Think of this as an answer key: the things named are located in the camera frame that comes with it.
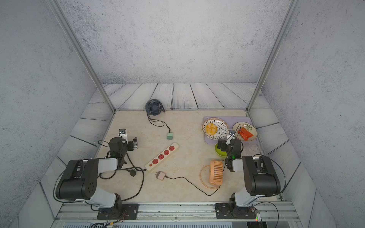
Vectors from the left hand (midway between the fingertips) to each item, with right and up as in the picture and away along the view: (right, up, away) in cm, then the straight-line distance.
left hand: (130, 137), depth 94 cm
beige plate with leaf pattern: (+72, +7, +7) cm, 73 cm away
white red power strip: (+21, -12, -3) cm, 24 cm away
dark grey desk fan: (+12, +22, +17) cm, 30 cm away
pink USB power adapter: (+21, -21, -10) cm, 32 cm away
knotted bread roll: (+55, +5, +10) cm, 56 cm away
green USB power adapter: (+25, 0, +11) cm, 27 cm away
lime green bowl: (+58, -9, -5) cm, 58 cm away
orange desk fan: (+53, -17, -17) cm, 58 cm away
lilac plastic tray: (+72, +11, +17) cm, 75 cm away
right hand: (+64, 0, -1) cm, 64 cm away
